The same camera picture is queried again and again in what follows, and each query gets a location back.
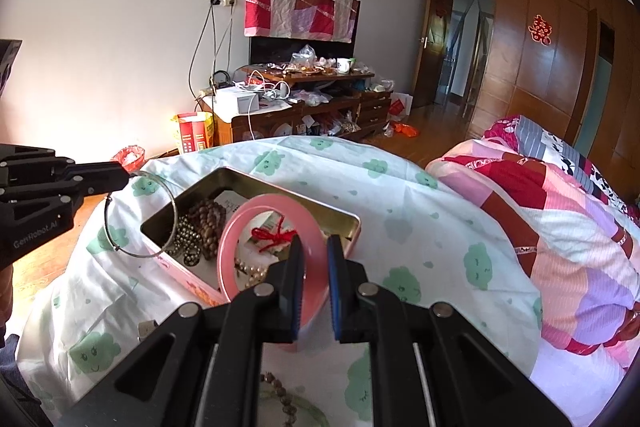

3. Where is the clear plastic bag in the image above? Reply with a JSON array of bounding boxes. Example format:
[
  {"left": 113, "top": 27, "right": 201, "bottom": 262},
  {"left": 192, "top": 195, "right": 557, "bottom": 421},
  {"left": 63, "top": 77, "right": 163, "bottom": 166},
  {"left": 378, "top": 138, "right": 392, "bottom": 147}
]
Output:
[{"left": 290, "top": 44, "right": 317, "bottom": 68}]

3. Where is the black television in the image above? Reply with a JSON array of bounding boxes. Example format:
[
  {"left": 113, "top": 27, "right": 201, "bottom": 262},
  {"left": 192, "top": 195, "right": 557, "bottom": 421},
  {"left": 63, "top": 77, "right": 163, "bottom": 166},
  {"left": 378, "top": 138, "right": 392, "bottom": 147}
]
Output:
[{"left": 248, "top": 35, "right": 357, "bottom": 74}]

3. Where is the small brown bead bracelet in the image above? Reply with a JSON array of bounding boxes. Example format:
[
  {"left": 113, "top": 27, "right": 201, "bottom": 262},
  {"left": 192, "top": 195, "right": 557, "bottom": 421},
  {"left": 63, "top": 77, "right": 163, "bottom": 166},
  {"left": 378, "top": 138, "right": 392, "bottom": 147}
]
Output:
[{"left": 259, "top": 370, "right": 302, "bottom": 427}]

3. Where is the wooden television cabinet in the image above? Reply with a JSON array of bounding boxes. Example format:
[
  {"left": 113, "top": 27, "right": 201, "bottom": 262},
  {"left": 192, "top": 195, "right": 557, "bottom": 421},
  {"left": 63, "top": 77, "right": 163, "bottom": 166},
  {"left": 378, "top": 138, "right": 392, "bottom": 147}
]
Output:
[{"left": 202, "top": 73, "right": 394, "bottom": 146}]

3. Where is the person's left hand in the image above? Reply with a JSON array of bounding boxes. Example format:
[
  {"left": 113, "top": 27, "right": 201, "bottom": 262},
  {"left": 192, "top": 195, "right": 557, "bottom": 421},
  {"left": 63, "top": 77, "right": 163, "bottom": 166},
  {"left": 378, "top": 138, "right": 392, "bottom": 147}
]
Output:
[{"left": 0, "top": 266, "right": 14, "bottom": 344}]

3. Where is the brown wooden wardrobe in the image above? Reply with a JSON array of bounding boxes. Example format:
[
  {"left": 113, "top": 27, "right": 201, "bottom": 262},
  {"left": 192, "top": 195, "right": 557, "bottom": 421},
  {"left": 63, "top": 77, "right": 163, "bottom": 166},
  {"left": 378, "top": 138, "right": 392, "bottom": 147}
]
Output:
[{"left": 425, "top": 0, "right": 640, "bottom": 178}]

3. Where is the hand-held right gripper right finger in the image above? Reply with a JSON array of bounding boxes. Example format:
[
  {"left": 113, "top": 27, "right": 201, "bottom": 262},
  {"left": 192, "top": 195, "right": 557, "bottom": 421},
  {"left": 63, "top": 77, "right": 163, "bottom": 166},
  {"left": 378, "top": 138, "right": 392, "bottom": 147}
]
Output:
[{"left": 326, "top": 234, "right": 574, "bottom": 427}]

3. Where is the thin silver wire bangle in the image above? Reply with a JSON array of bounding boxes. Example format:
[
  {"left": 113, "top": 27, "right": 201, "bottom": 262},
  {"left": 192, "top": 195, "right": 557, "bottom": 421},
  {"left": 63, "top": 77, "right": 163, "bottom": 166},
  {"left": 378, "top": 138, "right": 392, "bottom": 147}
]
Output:
[{"left": 103, "top": 170, "right": 180, "bottom": 261}]

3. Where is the red knotted cord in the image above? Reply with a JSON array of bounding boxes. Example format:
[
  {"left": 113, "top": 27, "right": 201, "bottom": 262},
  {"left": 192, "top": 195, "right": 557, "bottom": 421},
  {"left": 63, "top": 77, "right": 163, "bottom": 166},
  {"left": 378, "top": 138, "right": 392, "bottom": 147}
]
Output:
[{"left": 249, "top": 216, "right": 299, "bottom": 254}]

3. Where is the wooden bead bracelet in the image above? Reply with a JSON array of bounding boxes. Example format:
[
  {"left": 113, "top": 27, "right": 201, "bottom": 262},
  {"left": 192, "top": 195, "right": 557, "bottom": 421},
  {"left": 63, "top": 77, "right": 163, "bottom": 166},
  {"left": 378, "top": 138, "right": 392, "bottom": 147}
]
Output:
[{"left": 186, "top": 199, "right": 227, "bottom": 259}]

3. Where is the white box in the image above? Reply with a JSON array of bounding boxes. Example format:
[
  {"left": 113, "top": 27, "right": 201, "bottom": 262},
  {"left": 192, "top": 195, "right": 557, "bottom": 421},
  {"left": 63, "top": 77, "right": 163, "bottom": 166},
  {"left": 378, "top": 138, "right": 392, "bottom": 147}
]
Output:
[{"left": 214, "top": 87, "right": 261, "bottom": 116}]

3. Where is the red paper wall decoration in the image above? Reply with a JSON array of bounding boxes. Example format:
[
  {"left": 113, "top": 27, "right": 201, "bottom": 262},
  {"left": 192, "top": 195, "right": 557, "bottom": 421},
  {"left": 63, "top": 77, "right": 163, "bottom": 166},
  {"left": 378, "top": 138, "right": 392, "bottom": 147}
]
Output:
[{"left": 530, "top": 14, "right": 553, "bottom": 44}]

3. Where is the pearl bracelet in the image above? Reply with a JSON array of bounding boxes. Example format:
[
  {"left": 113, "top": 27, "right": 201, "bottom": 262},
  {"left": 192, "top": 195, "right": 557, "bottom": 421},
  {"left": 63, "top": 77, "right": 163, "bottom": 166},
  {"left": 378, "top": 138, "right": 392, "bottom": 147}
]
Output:
[{"left": 233, "top": 256, "right": 269, "bottom": 286}]

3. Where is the white charger with cable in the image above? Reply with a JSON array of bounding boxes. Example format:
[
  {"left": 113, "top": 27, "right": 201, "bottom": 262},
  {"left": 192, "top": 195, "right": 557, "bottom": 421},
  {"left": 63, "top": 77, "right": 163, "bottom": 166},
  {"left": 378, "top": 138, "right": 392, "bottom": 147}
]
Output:
[{"left": 259, "top": 81, "right": 292, "bottom": 101}]

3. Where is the thin grey cable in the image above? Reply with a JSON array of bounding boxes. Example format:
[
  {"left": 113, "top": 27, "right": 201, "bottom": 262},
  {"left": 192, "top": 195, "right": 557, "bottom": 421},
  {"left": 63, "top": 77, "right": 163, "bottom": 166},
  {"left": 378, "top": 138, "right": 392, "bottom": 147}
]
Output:
[{"left": 212, "top": 6, "right": 235, "bottom": 88}]

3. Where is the printed booklet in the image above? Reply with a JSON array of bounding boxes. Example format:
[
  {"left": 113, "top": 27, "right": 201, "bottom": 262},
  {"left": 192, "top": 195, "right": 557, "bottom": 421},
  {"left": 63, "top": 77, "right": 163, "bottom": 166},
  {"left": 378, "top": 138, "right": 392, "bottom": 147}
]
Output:
[{"left": 215, "top": 189, "right": 292, "bottom": 259}]

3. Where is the dark blue clothing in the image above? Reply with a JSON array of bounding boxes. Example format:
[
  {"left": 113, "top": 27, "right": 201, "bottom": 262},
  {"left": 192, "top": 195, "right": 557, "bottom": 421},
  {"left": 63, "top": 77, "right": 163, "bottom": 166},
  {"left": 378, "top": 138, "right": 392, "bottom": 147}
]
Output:
[{"left": 0, "top": 336, "right": 37, "bottom": 414}]

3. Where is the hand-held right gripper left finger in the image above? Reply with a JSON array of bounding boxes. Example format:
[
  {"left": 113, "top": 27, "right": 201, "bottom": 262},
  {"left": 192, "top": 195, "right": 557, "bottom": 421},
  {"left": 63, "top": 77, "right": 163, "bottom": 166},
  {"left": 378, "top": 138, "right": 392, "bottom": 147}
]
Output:
[{"left": 60, "top": 234, "right": 307, "bottom": 427}]

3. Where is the pink tin box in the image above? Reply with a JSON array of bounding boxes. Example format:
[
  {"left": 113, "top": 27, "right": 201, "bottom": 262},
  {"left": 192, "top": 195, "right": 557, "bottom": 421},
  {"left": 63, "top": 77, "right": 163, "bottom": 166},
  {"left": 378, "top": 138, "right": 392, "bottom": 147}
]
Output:
[{"left": 139, "top": 166, "right": 362, "bottom": 309}]

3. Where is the green jade bangle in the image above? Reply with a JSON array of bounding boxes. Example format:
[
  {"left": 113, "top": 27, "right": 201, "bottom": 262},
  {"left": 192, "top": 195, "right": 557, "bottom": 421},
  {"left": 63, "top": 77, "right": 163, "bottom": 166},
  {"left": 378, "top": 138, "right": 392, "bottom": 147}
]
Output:
[{"left": 260, "top": 379, "right": 332, "bottom": 427}]

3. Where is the red and yellow carton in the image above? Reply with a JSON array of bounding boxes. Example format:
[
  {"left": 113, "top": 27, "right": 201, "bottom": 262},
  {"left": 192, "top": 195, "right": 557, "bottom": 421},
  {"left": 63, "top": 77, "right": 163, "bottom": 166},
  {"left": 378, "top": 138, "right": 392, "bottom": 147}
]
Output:
[{"left": 173, "top": 111, "right": 215, "bottom": 154}]

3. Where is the gold bead bracelet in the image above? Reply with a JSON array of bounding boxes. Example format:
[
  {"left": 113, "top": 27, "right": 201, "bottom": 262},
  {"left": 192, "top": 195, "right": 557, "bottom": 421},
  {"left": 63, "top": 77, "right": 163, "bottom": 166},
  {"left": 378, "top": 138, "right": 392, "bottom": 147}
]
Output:
[{"left": 167, "top": 212, "right": 202, "bottom": 259}]

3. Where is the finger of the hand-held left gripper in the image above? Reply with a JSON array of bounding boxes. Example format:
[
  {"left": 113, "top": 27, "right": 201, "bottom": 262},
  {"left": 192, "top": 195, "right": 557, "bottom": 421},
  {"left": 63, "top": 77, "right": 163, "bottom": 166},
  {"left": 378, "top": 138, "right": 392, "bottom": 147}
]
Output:
[
  {"left": 0, "top": 144, "right": 130, "bottom": 182},
  {"left": 0, "top": 179, "right": 130, "bottom": 219}
]

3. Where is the red trash bin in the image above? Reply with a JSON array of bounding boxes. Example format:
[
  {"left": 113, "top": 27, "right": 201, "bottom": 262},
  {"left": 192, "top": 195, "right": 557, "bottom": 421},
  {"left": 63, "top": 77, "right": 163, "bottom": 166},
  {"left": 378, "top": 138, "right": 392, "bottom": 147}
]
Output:
[{"left": 110, "top": 145, "right": 146, "bottom": 173}]

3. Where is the pink bangle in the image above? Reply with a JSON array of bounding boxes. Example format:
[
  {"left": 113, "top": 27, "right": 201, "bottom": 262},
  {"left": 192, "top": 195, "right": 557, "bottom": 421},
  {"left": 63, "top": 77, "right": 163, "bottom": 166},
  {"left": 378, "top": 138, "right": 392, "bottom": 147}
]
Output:
[{"left": 216, "top": 193, "right": 331, "bottom": 353}]

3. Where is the red patchwork cloth cover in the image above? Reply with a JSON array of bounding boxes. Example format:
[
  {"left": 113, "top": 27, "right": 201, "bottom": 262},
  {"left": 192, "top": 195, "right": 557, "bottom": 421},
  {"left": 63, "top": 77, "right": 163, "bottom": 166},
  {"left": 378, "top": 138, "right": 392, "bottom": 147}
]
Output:
[{"left": 243, "top": 0, "right": 360, "bottom": 44}]

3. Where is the brown wooden door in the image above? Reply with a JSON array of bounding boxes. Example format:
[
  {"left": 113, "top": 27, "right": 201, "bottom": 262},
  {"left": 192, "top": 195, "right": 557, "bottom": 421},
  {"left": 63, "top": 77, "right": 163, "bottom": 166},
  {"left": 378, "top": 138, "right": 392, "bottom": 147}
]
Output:
[{"left": 412, "top": 0, "right": 449, "bottom": 108}]

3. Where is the patchwork quilt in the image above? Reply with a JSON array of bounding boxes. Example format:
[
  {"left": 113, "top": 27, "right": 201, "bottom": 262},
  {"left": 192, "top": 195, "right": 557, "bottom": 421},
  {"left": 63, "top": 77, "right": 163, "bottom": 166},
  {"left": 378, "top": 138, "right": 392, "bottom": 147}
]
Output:
[{"left": 424, "top": 114, "right": 640, "bottom": 374}]

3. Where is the white bed sheet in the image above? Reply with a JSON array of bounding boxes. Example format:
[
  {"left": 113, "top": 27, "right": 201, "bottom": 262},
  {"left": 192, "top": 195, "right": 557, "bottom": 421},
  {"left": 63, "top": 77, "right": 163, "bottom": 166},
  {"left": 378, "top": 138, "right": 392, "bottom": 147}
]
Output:
[{"left": 529, "top": 346, "right": 632, "bottom": 424}]

